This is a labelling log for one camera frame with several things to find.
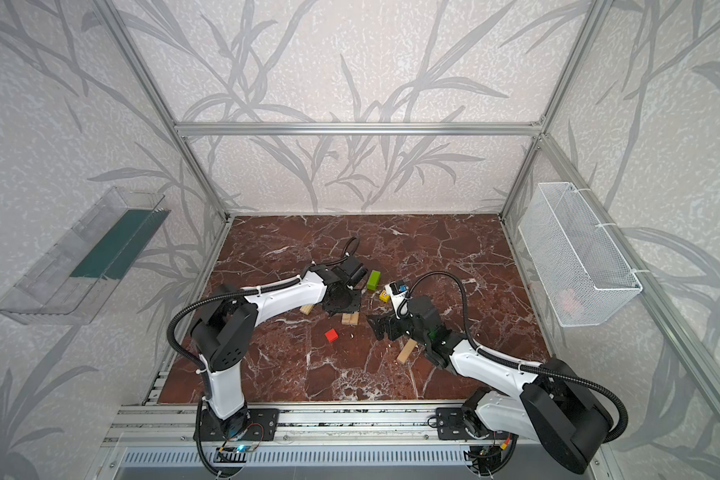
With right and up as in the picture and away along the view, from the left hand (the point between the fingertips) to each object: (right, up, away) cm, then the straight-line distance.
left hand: (358, 299), depth 92 cm
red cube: (-8, -10, -3) cm, 13 cm away
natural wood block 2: (+1, +7, -13) cm, 15 cm away
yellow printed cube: (+8, 0, +4) cm, 9 cm away
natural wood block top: (-4, -5, -3) cm, 7 cm away
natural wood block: (-1, -6, -1) cm, 6 cm away
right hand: (+7, +1, -8) cm, 11 cm away
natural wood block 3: (+15, -14, -7) cm, 21 cm away
